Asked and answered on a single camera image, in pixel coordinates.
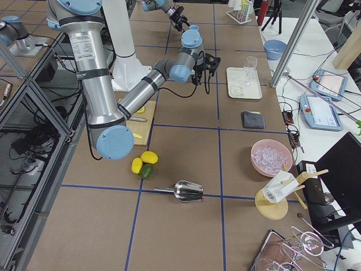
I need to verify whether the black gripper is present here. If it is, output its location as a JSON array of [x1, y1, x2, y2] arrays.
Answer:
[[192, 53, 221, 85], [169, 7, 188, 27]]

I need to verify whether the light blue plastic cup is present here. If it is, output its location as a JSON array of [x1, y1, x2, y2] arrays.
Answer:
[[189, 25, 199, 32]]

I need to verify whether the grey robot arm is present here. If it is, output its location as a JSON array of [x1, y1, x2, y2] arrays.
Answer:
[[47, 1, 221, 160], [141, 0, 190, 32]]

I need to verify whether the blue bowl with fork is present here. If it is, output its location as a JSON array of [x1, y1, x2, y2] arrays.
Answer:
[[264, 40, 287, 60]]

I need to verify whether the pink bowl of ice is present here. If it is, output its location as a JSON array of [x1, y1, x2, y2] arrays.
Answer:
[[250, 139, 293, 177]]

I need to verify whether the steel ice scoop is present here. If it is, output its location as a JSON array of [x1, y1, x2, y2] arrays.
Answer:
[[154, 180, 204, 203]]

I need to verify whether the white bear serving tray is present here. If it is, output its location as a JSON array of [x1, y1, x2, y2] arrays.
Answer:
[[226, 67, 262, 100]]

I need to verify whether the clear wine glass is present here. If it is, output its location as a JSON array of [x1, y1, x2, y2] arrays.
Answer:
[[240, 56, 257, 86]]

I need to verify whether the grey folded cloth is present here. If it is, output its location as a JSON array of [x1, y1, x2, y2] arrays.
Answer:
[[241, 111, 265, 129]]

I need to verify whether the red bottle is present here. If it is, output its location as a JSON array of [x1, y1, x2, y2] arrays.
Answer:
[[257, 0, 268, 26]]

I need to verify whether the wooden cutting board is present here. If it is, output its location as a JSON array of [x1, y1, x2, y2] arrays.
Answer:
[[126, 100, 156, 146]]

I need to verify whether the whole yellow lemon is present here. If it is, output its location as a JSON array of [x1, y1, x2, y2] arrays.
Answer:
[[140, 151, 159, 164]]

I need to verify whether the green lime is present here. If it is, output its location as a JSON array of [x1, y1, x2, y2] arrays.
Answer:
[[139, 164, 153, 179]]

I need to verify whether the blue teach pendant tablet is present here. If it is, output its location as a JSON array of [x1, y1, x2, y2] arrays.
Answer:
[[309, 69, 348, 101]]

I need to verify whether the wooden round stand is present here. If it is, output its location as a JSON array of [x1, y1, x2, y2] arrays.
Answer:
[[255, 169, 329, 220]]

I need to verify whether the black laptop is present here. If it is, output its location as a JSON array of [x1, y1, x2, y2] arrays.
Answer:
[[303, 132, 360, 233]]

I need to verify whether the white wire cup rack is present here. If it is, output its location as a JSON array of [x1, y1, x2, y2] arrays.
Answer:
[[226, 0, 253, 25]]

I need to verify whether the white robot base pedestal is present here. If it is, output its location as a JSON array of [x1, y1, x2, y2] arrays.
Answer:
[[102, 0, 151, 91]]

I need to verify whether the black camera tripod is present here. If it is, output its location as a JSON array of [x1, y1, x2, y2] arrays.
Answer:
[[261, 1, 283, 34]]

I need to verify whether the aluminium frame post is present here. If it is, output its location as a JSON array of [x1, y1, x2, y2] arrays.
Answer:
[[270, 0, 319, 88]]

